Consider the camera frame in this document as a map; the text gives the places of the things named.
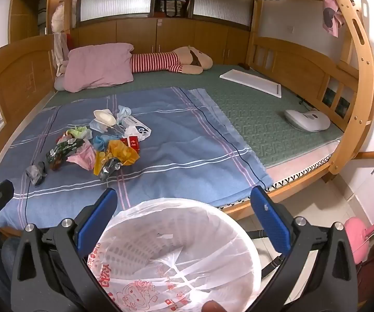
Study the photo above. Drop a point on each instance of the pink pillow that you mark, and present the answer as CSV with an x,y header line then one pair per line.
x,y
99,68

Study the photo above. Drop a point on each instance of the person's leg in jeans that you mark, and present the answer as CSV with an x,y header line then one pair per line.
x,y
10,248

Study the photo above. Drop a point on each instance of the white medicine box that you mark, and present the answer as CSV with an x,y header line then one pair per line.
x,y
138,125

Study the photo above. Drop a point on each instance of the long clear plastic packaging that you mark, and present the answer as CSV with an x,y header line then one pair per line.
x,y
115,129

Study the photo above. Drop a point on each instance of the pink hanging cloth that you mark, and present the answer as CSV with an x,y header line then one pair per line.
x,y
333,13

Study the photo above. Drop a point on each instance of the orange plastic wrapper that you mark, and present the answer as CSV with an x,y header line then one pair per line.
x,y
122,152

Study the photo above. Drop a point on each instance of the person's right hand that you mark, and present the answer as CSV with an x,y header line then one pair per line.
x,y
213,307

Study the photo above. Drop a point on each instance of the white flat board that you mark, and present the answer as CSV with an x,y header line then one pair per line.
x,y
252,83

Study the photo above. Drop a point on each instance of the white paper cup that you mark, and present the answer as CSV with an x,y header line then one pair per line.
x,y
104,117

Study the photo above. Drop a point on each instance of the blue disposable glove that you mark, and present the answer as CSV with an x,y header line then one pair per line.
x,y
100,142

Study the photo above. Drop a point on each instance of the red cigarette box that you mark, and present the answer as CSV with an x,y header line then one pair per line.
x,y
131,144

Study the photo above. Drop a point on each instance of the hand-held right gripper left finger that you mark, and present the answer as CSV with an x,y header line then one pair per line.
x,y
97,216

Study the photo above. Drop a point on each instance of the clear plastic bag with trash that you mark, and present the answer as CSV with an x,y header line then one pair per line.
x,y
124,112

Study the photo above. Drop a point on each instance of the frosted glass cabinet panel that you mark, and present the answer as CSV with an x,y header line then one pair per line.
x,y
115,1
221,5

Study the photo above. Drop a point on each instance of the pink plastic wrapper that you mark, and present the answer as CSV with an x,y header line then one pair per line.
x,y
83,159

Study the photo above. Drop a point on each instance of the white trash bin with liner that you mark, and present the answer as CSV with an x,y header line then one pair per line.
x,y
180,234

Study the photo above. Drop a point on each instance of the wooden bunk bed frame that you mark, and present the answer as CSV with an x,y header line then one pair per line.
x,y
21,68

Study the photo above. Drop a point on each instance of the striped plush doll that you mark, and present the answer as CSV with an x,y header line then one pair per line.
x,y
154,61

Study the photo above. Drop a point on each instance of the beige hanging towel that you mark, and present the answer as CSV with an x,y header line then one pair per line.
x,y
59,48

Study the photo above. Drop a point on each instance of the dark printed snack wrapper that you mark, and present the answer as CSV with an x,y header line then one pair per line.
x,y
63,152

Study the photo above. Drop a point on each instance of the white mattress with zigzag edge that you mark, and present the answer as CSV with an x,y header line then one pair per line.
x,y
304,169

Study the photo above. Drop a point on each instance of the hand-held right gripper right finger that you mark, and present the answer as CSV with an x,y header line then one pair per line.
x,y
269,221

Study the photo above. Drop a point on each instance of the red cloth item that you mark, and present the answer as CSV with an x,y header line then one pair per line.
x,y
69,41

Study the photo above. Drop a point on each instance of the grey plush cushion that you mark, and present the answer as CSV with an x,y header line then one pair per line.
x,y
59,84

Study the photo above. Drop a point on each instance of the green wrapper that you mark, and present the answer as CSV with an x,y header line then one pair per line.
x,y
78,133

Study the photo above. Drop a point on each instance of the curved wooden bed ladder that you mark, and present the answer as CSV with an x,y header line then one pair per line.
x,y
362,71

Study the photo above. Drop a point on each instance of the pink rounded plastic object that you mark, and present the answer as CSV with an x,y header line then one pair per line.
x,y
357,237

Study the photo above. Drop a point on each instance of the green patterned bed mat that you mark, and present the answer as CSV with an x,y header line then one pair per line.
x,y
255,113

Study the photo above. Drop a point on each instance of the blue plaid blanket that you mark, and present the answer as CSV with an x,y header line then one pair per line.
x,y
180,156

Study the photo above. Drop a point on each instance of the silver foil wrapper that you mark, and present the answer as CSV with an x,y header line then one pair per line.
x,y
110,169

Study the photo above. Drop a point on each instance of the grey wrapper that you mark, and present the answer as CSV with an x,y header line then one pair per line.
x,y
37,174

